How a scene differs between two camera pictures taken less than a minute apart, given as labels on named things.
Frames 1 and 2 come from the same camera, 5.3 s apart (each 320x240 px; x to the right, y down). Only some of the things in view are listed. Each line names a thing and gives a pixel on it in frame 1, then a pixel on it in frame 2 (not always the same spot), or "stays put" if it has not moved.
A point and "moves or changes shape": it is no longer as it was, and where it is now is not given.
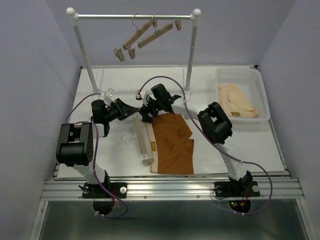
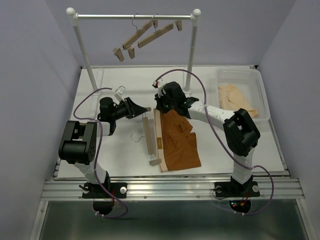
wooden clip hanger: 143,140 moves or changes shape
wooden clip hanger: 131,50 stays put
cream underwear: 234,103 stays put
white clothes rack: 72,14 stays put
